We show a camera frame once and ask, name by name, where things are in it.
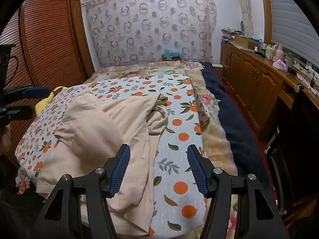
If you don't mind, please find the orange fruit print mat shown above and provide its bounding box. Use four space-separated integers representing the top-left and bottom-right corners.
15 74 211 237

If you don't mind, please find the wooden cabinet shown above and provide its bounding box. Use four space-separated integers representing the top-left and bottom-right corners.
220 41 319 140

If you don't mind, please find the floral blanket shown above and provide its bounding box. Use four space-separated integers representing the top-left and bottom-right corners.
15 61 240 239

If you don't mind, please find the blue item in box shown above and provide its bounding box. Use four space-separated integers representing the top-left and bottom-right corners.
161 48 182 61

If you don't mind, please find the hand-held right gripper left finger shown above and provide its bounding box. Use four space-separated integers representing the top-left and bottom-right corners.
30 144 131 239

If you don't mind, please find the circle pattern curtain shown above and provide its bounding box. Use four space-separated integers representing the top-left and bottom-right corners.
82 0 217 66

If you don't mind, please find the beige window curtain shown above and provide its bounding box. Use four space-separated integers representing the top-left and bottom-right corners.
234 0 255 39

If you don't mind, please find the pink tissue pack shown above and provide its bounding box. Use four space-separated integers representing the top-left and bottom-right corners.
273 60 289 71

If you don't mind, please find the yellow plush toy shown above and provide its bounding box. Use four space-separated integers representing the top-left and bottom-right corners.
35 86 68 115

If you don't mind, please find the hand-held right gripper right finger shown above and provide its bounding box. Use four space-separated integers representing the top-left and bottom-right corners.
186 144 287 239

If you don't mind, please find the cardboard box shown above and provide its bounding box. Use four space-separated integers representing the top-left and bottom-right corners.
233 35 257 50

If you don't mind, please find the stack of folded cloths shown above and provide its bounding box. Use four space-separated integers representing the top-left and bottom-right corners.
221 28 243 43

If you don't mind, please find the wooden louvered wardrobe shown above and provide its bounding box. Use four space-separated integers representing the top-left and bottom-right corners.
0 0 95 167

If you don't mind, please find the pink printed t-shirt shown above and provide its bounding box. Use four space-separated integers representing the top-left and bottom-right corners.
35 90 172 237

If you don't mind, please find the pink kettle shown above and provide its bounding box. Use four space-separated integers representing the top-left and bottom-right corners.
273 43 285 63

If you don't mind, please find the black chair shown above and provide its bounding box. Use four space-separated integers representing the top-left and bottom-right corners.
264 127 294 215

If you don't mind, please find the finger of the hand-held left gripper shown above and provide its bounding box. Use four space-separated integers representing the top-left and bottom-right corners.
4 87 50 100
0 105 34 121

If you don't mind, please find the grey window blind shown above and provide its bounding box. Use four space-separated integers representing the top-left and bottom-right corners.
265 0 319 65

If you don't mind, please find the navy blue blanket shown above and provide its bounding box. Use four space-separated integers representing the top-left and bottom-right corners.
201 62 272 187

